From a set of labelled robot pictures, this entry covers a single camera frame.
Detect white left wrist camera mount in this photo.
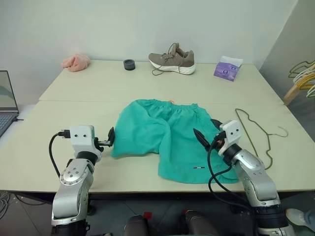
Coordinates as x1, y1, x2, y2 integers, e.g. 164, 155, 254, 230
69, 124, 103, 163

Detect dark rounded shape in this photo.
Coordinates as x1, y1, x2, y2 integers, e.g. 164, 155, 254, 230
181, 210, 220, 236
124, 215, 150, 236

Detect green wire hanger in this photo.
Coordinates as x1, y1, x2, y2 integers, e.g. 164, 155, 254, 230
288, 60, 315, 79

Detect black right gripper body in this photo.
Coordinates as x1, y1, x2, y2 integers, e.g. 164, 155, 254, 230
208, 131, 227, 151

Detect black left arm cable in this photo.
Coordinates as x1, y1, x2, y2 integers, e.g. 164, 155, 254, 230
48, 129, 72, 178

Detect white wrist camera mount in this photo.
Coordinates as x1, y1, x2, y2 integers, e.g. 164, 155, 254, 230
218, 119, 243, 155
69, 124, 103, 163

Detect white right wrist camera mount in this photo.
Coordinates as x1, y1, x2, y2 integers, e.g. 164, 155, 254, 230
218, 119, 243, 155

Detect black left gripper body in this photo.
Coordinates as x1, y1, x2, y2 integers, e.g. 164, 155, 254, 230
94, 137, 112, 152

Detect purple tissue pack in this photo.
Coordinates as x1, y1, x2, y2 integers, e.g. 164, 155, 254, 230
213, 56, 244, 82

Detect light blue shoe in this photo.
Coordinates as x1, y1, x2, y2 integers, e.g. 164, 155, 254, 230
285, 208, 308, 226

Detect light wooden clothes rack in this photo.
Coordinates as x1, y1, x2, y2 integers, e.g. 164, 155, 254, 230
283, 82, 300, 106

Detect grey laptop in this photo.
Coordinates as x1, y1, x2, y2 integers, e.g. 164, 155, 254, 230
0, 70, 20, 138

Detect pink fluffy cloth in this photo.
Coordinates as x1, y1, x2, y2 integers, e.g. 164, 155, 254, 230
61, 53, 91, 72

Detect olive wire hanger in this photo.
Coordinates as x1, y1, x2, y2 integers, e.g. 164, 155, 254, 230
235, 108, 288, 170

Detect yellow wire hanger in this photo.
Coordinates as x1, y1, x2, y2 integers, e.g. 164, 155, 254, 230
297, 73, 315, 89

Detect grey floor cables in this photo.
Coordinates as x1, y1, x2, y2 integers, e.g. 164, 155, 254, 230
0, 190, 10, 214

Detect black round cap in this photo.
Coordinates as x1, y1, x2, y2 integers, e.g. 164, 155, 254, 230
123, 59, 136, 71

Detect teal green shorts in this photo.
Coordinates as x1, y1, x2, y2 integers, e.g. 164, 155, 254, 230
110, 98, 239, 184

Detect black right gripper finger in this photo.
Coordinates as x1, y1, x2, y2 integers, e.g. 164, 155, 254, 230
210, 118, 223, 131
193, 128, 211, 150

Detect taupe sneaker with white sole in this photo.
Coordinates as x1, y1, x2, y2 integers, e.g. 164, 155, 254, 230
148, 42, 197, 76

